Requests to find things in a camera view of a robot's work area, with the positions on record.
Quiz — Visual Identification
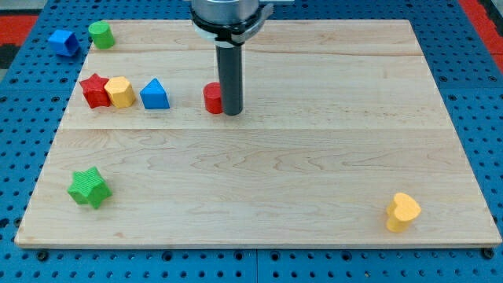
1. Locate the yellow heart block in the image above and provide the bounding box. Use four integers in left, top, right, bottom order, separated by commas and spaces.
386, 193, 422, 233

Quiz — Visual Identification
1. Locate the wooden board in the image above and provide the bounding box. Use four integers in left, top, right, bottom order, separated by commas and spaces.
15, 20, 501, 249

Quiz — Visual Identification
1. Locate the blue triangle block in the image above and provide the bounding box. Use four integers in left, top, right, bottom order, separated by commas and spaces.
140, 78, 170, 109

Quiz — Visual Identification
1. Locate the green cylinder block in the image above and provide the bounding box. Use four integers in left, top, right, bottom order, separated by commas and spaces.
88, 20, 115, 50

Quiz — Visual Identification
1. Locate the red cylinder block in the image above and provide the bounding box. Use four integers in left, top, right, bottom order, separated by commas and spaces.
203, 82, 223, 114

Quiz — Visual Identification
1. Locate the yellow hexagon block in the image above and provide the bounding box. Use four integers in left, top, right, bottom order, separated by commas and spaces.
105, 76, 136, 108

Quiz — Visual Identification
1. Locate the red star block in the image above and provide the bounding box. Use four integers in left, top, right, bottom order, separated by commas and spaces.
79, 73, 111, 108

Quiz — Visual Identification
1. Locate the green star block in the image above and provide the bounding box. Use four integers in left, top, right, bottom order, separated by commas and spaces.
67, 167, 112, 209

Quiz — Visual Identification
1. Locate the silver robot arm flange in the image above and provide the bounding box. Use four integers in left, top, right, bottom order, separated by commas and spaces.
189, 0, 295, 48

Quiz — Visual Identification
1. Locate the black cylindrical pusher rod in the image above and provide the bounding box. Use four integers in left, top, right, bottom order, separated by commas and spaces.
215, 46, 243, 116

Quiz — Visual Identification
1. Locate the blue cube block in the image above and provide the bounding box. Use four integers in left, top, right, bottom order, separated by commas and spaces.
48, 30, 80, 57

